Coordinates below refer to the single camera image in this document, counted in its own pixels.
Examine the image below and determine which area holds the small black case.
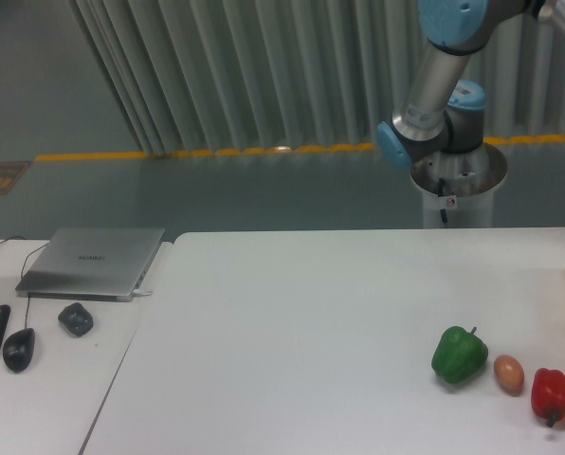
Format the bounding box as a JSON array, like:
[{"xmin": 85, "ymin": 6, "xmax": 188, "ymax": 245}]
[{"xmin": 58, "ymin": 302, "xmax": 94, "ymax": 337}]

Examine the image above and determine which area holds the silver closed laptop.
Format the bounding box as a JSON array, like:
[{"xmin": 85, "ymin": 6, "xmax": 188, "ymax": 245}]
[{"xmin": 16, "ymin": 227, "xmax": 165, "ymax": 301}]

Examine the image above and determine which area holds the green bell pepper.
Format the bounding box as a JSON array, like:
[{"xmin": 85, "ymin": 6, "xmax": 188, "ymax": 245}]
[{"xmin": 430, "ymin": 326, "xmax": 489, "ymax": 385}]

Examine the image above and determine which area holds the black pedestal cable with tag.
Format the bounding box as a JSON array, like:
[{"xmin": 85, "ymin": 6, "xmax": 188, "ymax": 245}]
[{"xmin": 436, "ymin": 177, "xmax": 457, "ymax": 225}]

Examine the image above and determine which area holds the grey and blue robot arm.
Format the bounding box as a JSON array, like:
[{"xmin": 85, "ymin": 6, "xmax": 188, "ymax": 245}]
[{"xmin": 376, "ymin": 1, "xmax": 565, "ymax": 168}]

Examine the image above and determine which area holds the red bell pepper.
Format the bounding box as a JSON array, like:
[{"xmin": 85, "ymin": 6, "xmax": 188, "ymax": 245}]
[{"xmin": 531, "ymin": 368, "xmax": 565, "ymax": 428}]

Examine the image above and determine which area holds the brown egg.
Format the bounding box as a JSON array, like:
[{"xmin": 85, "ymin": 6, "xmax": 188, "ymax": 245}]
[{"xmin": 494, "ymin": 355, "xmax": 525, "ymax": 395}]

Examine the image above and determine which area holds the black computer mouse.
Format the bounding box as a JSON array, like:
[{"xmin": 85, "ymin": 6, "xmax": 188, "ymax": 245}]
[{"xmin": 2, "ymin": 328, "xmax": 35, "ymax": 373}]

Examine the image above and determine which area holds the black mouse cable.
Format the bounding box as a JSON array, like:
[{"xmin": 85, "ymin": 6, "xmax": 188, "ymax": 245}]
[{"xmin": 20, "ymin": 244, "xmax": 50, "ymax": 329}]

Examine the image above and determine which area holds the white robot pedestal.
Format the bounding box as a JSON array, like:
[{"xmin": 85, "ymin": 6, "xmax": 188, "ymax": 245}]
[{"xmin": 410, "ymin": 143, "xmax": 507, "ymax": 228}]

